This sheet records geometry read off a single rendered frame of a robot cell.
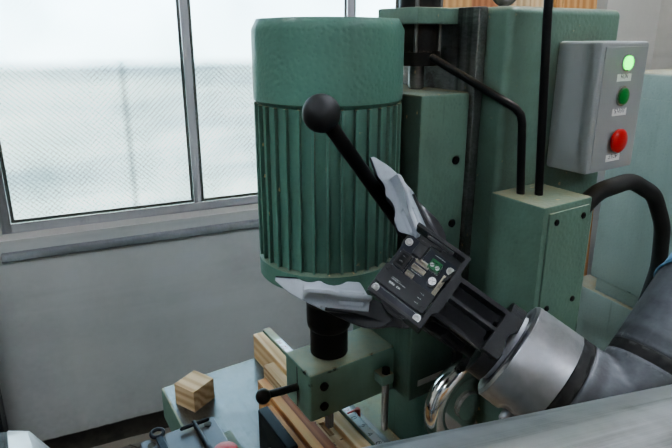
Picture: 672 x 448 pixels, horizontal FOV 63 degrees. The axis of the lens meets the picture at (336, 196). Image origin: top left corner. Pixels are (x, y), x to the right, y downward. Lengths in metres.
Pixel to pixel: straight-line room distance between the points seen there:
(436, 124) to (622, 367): 0.34
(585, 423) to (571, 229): 0.54
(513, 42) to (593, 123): 0.14
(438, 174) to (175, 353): 1.69
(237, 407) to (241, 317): 1.27
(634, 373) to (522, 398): 0.09
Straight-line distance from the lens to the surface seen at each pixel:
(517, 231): 0.69
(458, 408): 0.78
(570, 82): 0.75
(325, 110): 0.48
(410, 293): 0.45
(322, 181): 0.59
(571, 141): 0.75
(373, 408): 1.13
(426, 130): 0.67
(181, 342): 2.22
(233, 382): 1.03
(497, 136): 0.71
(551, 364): 0.47
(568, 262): 0.73
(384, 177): 0.54
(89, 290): 2.08
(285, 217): 0.63
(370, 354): 0.78
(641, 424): 0.20
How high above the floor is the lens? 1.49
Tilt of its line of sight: 16 degrees down
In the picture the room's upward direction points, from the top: straight up
